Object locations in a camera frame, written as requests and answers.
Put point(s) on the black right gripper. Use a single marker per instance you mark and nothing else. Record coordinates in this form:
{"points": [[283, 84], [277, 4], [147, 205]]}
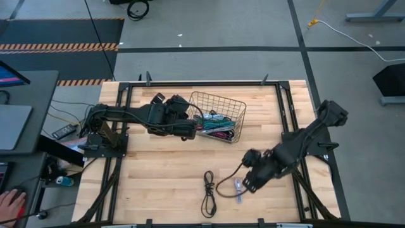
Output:
{"points": [[264, 174]]}

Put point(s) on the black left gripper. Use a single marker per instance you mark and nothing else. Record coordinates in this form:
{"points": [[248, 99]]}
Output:
{"points": [[185, 128]]}

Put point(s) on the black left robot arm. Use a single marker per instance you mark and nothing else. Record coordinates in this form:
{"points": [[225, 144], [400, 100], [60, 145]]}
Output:
{"points": [[126, 114]]}

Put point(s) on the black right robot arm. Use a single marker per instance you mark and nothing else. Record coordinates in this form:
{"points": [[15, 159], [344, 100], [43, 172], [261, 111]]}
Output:
{"points": [[330, 114]]}

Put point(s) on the black table clamp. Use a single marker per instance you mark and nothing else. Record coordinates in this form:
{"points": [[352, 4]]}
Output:
{"points": [[148, 222], [261, 222], [148, 77]]}

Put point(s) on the black power adapter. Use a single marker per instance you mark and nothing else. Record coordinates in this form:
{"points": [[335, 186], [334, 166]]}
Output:
{"points": [[64, 131]]}

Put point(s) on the black desk support bar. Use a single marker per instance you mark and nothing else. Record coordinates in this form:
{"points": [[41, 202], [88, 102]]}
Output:
{"points": [[60, 150]]}

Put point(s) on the black low desk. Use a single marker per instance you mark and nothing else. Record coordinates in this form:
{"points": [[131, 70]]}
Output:
{"points": [[31, 171]]}

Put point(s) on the black hazard-striped floor mat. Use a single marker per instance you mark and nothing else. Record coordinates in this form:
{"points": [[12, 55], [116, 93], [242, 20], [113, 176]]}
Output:
{"points": [[63, 31]]}

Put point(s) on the black round caster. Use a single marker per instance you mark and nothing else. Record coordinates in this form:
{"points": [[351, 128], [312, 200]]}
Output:
{"points": [[42, 215]]}

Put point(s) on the grey stand base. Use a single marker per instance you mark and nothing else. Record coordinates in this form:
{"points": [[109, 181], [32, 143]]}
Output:
{"points": [[394, 100]]}

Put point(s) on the grey laptop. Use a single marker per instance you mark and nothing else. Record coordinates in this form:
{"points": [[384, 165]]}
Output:
{"points": [[14, 126]]}

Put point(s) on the black box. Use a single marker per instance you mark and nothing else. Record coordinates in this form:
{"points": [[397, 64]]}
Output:
{"points": [[392, 79]]}

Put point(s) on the black computer mouse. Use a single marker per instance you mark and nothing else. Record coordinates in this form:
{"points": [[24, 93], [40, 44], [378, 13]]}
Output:
{"points": [[19, 190]]}

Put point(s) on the computer monitor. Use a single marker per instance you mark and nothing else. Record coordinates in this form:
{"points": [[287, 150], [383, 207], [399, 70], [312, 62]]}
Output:
{"points": [[9, 77]]}

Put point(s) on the backlit keyboard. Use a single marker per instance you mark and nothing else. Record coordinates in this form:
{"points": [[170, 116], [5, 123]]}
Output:
{"points": [[2, 172]]}

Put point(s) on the person's hand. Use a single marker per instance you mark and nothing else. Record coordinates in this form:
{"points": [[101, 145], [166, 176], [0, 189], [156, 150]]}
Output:
{"points": [[9, 206]]}

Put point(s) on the grey table leg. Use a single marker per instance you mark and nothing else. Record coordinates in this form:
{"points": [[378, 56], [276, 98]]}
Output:
{"points": [[364, 17]]}

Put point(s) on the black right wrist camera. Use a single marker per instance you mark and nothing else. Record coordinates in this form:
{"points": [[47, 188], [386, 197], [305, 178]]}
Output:
{"points": [[252, 157]]}

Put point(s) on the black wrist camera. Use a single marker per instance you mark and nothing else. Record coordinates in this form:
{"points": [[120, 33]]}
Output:
{"points": [[157, 98], [252, 157]]}

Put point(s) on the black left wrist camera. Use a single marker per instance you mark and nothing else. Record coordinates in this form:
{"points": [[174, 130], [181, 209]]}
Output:
{"points": [[157, 98]]}

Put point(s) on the black aluminium table frame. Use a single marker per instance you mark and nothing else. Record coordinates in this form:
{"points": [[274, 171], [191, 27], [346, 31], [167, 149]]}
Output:
{"points": [[221, 83]]}

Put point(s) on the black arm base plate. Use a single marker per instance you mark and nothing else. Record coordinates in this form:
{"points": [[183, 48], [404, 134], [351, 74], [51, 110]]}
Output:
{"points": [[319, 149], [121, 152]]}

